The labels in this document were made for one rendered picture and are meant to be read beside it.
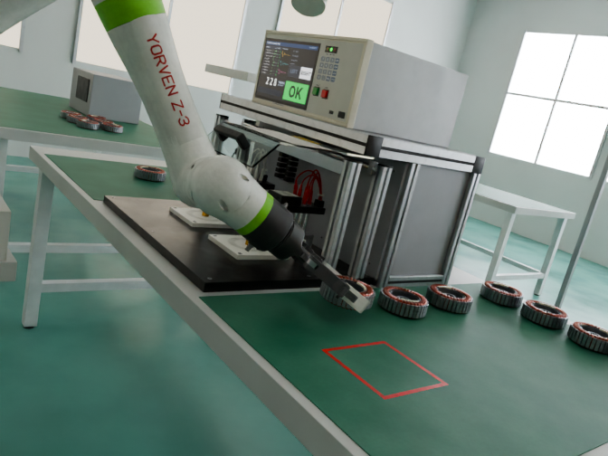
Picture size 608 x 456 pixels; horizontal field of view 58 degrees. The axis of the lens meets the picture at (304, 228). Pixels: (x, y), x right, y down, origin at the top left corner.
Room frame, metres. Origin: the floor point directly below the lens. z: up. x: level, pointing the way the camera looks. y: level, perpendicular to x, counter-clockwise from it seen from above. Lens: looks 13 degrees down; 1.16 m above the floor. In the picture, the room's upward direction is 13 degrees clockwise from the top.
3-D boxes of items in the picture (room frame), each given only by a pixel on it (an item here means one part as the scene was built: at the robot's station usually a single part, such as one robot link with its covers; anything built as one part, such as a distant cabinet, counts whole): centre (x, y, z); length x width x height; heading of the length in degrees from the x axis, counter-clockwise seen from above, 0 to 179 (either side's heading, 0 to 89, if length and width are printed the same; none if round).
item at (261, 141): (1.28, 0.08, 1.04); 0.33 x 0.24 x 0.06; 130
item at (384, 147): (1.62, -0.04, 1.09); 0.68 x 0.44 x 0.05; 40
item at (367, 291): (1.08, -0.12, 0.80); 0.11 x 0.11 x 0.04
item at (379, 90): (1.61, -0.05, 1.22); 0.44 x 0.39 x 0.20; 40
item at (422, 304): (1.20, -0.26, 0.77); 0.11 x 0.11 x 0.04
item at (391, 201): (1.58, 0.01, 0.92); 0.66 x 0.01 x 0.30; 40
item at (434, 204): (1.42, -0.31, 0.91); 0.28 x 0.03 x 0.32; 130
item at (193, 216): (1.51, 0.28, 0.78); 0.15 x 0.15 x 0.01; 40
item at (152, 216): (1.43, 0.19, 0.76); 0.64 x 0.47 x 0.02; 40
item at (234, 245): (1.32, 0.12, 0.78); 0.15 x 0.15 x 0.01; 40
